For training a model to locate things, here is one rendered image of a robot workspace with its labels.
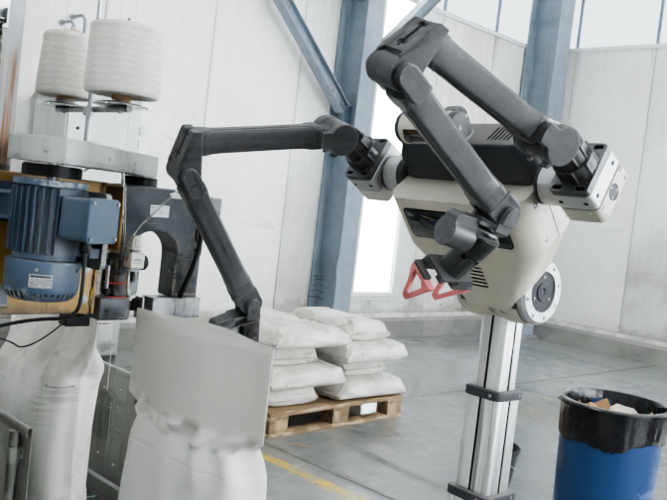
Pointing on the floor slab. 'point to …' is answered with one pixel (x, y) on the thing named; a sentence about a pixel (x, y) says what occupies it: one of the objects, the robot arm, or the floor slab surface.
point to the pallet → (331, 418)
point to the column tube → (11, 57)
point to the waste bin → (607, 445)
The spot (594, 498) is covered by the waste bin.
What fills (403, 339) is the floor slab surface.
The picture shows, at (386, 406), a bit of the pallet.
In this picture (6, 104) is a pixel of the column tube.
